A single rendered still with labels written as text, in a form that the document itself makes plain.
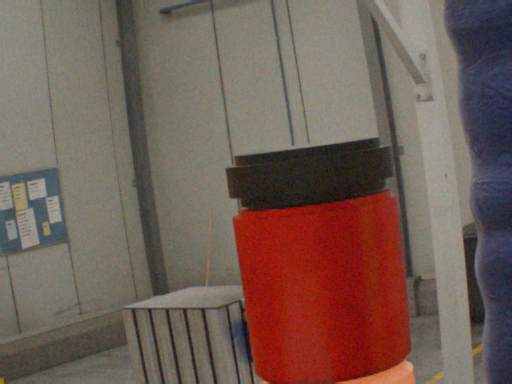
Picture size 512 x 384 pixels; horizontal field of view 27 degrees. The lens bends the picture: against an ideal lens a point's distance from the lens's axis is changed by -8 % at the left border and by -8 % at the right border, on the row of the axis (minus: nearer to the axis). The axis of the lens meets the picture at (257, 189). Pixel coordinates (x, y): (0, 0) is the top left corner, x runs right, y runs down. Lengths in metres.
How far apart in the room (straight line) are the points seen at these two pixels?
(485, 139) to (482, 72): 0.10
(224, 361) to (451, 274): 3.12
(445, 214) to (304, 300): 4.81
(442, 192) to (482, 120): 3.47
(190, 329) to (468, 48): 0.84
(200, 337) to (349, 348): 1.83
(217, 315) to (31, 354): 10.13
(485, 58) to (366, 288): 1.35
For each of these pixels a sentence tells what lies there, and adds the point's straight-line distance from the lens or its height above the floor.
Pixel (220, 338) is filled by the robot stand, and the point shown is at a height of 1.97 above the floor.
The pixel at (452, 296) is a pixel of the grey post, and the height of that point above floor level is 1.45.
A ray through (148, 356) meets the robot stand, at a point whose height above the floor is 1.92.
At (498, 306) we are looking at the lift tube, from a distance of 1.71.
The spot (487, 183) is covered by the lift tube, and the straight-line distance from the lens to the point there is 1.66.
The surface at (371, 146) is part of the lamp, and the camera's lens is 0.32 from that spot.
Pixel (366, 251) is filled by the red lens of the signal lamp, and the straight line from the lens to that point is 0.32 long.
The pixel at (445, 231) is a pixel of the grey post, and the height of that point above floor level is 1.77.
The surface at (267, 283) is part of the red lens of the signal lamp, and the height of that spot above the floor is 2.30.
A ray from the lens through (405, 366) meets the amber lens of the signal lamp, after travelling 0.34.
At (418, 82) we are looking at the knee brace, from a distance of 5.10.
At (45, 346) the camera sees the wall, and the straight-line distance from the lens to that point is 12.36.
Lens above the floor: 2.35
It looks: 3 degrees down
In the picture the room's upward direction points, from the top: 8 degrees counter-clockwise
